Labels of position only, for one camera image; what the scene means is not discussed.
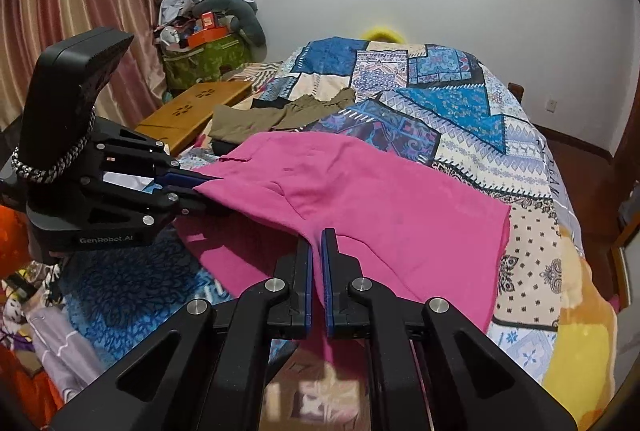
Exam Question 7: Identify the pink pants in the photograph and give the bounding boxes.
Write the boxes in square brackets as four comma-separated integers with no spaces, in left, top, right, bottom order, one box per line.
[173,130,512,364]

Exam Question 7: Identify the yellow blanket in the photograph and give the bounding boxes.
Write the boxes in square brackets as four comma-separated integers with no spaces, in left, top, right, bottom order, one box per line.
[542,226,617,430]

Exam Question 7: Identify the green patterned bag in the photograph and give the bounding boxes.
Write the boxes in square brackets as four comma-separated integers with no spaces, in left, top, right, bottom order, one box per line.
[160,34,252,93]

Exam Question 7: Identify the grey plush toy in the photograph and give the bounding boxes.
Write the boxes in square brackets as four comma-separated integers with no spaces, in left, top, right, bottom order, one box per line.
[191,0,266,47]

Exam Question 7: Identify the orange box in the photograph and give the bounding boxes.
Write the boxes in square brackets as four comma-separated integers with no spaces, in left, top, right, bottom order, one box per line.
[188,26,229,49]

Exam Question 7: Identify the olive green pants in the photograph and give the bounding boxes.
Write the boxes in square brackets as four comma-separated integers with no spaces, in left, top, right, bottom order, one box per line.
[208,88,356,144]

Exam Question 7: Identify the wooden lap table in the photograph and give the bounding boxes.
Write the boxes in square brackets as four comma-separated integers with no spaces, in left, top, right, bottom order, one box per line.
[136,80,252,156]

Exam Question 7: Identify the wooden bed post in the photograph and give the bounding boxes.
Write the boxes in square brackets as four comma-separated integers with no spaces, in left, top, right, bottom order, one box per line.
[508,82,525,103]

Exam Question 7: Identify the white wall socket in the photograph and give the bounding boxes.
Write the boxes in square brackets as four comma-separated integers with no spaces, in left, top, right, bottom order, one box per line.
[546,100,558,113]

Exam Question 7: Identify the blue patchwork bed sheet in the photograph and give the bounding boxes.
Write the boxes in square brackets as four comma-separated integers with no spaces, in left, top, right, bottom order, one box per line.
[61,38,580,381]

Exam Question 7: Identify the yellow curved pillow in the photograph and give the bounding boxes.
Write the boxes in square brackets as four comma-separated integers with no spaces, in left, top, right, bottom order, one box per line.
[361,26,405,43]

